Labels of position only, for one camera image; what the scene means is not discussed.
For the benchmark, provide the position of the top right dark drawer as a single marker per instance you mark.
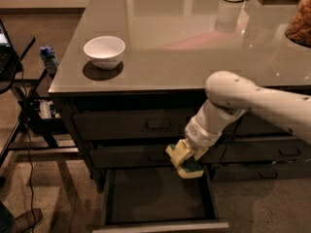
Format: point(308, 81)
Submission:
point(250, 124)

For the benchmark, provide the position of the middle left dark drawer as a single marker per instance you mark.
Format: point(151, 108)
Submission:
point(130, 156)

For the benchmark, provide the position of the black side desk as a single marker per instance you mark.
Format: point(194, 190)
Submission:
point(29, 120)

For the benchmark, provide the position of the white ceramic bowl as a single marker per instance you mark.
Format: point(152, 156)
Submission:
point(105, 52)

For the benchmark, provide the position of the jar of snacks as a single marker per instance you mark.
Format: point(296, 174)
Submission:
point(299, 28)

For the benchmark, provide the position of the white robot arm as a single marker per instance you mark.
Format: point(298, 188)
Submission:
point(229, 97)

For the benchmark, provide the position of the dark drawer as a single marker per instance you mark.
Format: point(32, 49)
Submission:
point(133, 124)
point(250, 124)
point(237, 173)
point(288, 150)
point(130, 156)

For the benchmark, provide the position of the middle right dark drawer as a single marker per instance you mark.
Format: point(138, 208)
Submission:
point(288, 150)

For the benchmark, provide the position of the brown leather shoe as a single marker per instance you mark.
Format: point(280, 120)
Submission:
point(27, 221)

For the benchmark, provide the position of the blue-capped plastic bottle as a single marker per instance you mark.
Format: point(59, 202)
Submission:
point(49, 58)

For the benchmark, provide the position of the dark cabinet frame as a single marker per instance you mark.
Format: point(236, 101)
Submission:
point(71, 103)

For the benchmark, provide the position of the bottom right dark drawer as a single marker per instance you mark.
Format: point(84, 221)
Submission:
point(237, 173)

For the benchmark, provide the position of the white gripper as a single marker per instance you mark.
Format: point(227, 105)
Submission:
point(201, 134)

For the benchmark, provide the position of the top left dark drawer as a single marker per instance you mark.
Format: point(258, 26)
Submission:
point(133, 124)

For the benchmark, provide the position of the green and yellow sponge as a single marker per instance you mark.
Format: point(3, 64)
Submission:
point(190, 169)

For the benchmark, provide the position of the open bottom left drawer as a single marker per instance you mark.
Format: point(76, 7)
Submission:
point(156, 200)

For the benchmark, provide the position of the black laptop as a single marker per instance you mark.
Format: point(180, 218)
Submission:
point(7, 52)

